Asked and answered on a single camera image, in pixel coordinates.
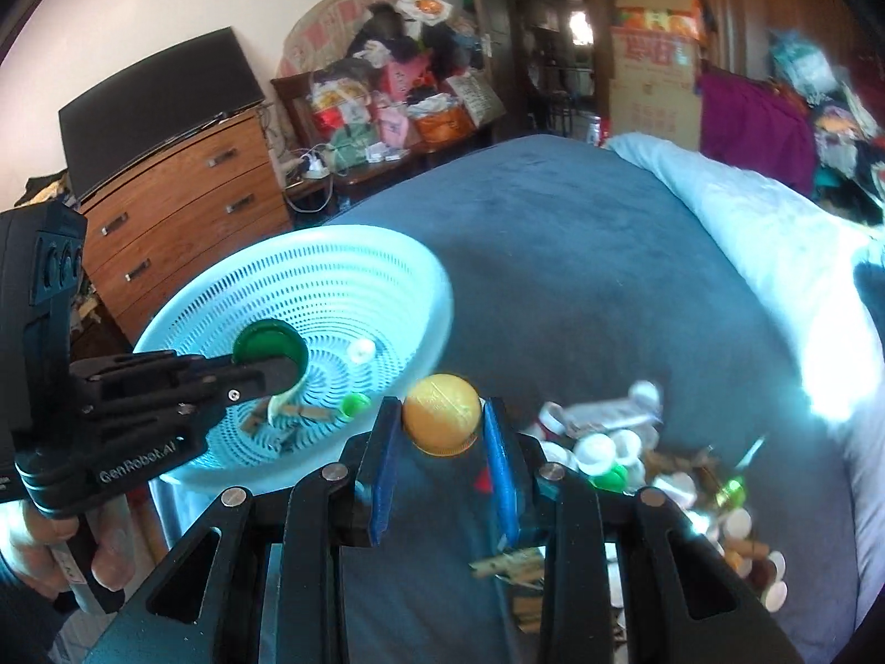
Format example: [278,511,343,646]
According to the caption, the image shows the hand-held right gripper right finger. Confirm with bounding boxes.
[482,396,796,664]

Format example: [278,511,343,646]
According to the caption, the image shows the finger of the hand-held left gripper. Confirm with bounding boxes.
[86,394,232,459]
[69,351,300,406]

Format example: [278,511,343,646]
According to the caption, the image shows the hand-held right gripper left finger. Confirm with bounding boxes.
[86,396,405,664]

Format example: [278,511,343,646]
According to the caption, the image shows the large dark green cap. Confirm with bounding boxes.
[231,319,309,395]

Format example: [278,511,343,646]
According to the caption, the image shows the yellow bottle cap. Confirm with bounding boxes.
[403,373,483,458]

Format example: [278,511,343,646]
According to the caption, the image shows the pile of caps and clothespins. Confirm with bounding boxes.
[470,380,790,637]

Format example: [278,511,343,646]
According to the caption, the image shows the light blue plastic basket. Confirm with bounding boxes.
[131,225,454,492]

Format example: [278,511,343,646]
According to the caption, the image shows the person's left forearm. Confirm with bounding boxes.
[0,560,84,664]

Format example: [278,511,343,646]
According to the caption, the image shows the person's left hand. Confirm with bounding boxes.
[0,496,134,599]

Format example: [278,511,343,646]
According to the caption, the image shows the brown wooden dresser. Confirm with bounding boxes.
[76,107,295,347]

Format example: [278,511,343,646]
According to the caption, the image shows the black flat television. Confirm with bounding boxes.
[57,26,267,205]

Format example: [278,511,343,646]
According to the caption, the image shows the chair piled with bags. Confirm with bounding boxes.
[273,0,509,174]

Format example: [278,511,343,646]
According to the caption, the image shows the pink round rattan board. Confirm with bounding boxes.
[280,0,416,77]

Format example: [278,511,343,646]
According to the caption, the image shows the white duvet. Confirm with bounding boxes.
[605,131,885,637]

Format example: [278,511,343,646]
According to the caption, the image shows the large brown cardboard box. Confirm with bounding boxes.
[608,76,702,153]

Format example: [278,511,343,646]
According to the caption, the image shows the dark wooden door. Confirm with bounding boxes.
[466,0,527,143]

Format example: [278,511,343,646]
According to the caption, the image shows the dark blue jacket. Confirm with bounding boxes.
[853,249,885,354]

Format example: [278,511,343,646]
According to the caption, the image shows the purple cloth bag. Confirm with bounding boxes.
[698,62,817,198]

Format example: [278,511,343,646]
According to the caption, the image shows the red print cardboard box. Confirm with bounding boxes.
[612,26,699,84]

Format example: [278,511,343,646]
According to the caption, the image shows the heap of clothes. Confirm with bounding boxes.
[767,28,885,226]

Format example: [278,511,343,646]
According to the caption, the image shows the orange fruit cardboard box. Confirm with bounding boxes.
[612,0,706,43]

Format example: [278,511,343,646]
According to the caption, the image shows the brown wooden wardrobe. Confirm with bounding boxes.
[691,0,831,77]

